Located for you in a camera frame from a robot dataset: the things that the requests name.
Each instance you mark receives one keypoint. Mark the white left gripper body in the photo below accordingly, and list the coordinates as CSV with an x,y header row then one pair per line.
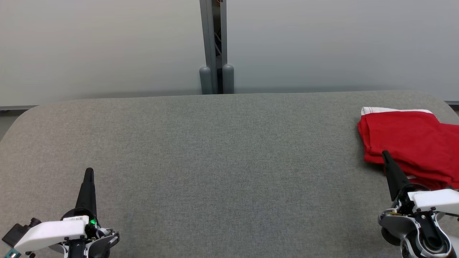
x,y
46,233

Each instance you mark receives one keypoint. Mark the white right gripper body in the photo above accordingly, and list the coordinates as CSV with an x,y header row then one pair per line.
x,y
437,200

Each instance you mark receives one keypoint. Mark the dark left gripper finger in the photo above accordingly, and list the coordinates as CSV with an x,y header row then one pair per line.
x,y
88,197

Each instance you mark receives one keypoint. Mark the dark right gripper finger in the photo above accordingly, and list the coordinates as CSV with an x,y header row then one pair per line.
x,y
396,179

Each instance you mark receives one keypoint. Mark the red white basketball jersey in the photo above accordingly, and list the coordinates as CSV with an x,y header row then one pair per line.
x,y
450,157

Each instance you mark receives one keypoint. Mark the red white-striped shorts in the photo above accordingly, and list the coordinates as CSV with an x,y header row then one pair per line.
x,y
394,132

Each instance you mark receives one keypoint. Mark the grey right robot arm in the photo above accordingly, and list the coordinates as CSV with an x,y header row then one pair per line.
x,y
423,236

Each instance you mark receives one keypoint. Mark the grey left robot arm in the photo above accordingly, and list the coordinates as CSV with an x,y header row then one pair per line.
x,y
89,249

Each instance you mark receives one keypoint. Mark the grey cylinder cap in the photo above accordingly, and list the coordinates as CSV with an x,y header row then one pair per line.
x,y
205,80
228,79

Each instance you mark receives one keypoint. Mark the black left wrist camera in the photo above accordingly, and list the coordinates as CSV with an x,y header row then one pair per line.
x,y
18,231

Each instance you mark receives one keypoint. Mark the teal left camera connector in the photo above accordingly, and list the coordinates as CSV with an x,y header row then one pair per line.
x,y
14,254

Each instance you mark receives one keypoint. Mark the grey metal post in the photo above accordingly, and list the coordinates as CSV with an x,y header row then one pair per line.
x,y
208,32

